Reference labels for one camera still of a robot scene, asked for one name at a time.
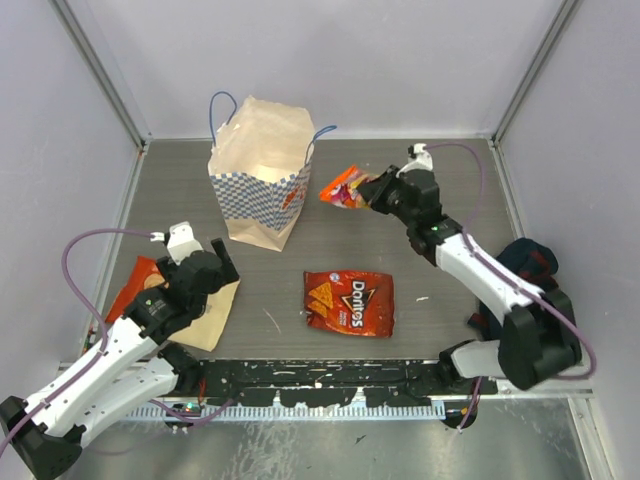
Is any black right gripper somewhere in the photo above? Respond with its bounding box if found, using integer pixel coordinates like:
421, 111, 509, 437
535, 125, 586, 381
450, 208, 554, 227
357, 165, 415, 229

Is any colourful candy bag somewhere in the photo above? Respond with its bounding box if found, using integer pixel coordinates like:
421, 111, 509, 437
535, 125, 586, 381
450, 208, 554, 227
318, 165, 377, 209

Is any red Doritos bag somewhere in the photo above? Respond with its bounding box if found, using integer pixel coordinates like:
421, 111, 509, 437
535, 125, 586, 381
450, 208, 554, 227
303, 270, 395, 338

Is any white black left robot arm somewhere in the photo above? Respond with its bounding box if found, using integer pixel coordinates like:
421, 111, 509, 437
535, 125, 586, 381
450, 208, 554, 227
1, 239, 239, 479

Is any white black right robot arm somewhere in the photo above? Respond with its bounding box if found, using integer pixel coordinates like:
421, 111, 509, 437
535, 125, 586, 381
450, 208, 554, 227
357, 166, 582, 394

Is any cream red cassava chips bag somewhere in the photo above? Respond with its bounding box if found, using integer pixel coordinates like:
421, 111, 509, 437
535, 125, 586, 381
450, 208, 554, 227
105, 256, 240, 352

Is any blue checkered paper bag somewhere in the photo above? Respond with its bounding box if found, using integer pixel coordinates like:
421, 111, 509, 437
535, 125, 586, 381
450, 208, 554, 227
208, 91, 337, 252

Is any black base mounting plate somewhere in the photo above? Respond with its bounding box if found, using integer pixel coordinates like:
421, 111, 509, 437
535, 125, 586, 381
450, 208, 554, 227
202, 359, 474, 408

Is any dark blue red cloth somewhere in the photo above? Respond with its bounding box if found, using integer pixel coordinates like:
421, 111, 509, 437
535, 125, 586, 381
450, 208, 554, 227
467, 237, 559, 341

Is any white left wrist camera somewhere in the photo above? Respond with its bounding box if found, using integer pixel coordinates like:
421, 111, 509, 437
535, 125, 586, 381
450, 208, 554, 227
150, 221, 203, 265

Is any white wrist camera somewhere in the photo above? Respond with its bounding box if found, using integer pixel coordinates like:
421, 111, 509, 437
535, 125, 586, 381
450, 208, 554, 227
398, 143, 433, 174
150, 221, 203, 265

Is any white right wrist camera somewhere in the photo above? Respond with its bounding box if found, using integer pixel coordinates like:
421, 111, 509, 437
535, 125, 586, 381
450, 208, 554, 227
398, 143, 433, 174

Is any aluminium front rail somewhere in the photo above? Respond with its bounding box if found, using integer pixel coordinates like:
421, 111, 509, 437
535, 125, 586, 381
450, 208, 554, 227
54, 357, 594, 422

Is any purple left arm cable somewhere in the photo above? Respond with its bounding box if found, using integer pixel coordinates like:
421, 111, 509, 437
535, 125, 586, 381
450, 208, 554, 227
0, 228, 236, 451

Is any right aluminium corner post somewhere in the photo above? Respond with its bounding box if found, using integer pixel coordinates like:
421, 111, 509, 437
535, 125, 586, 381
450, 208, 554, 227
491, 0, 582, 148

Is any aluminium corner post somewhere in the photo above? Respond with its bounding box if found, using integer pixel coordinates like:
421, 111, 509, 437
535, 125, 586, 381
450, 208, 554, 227
49, 1, 152, 150
491, 0, 582, 148

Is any left aluminium corner post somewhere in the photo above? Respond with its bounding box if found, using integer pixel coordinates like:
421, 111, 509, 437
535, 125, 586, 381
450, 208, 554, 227
49, 1, 152, 150

